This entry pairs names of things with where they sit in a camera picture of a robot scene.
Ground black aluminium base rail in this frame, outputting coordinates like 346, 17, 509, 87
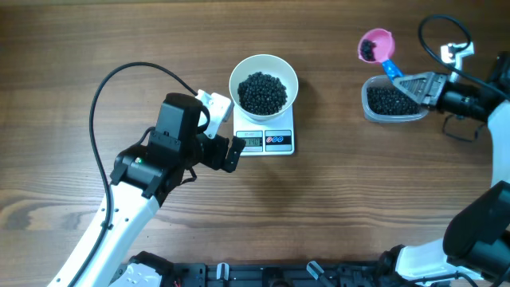
107, 261, 399, 287

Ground black beans in scoop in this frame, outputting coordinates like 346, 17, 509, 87
359, 39, 376, 62

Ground white round bowl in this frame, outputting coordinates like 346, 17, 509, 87
229, 54, 299, 121

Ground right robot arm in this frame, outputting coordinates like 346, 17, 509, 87
372, 52, 509, 286

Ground left black camera cable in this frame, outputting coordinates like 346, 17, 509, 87
66, 61, 199, 287

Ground black beans pile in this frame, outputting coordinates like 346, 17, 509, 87
367, 87, 421, 116

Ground pink scoop blue handle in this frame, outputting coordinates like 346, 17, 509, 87
357, 28, 403, 82

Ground black beans in bowl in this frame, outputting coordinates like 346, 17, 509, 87
237, 72, 288, 116

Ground white digital kitchen scale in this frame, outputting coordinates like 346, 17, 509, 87
233, 107, 296, 156

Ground clear plastic container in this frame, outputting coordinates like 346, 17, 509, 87
361, 75, 429, 124

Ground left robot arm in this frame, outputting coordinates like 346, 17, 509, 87
50, 91, 245, 286

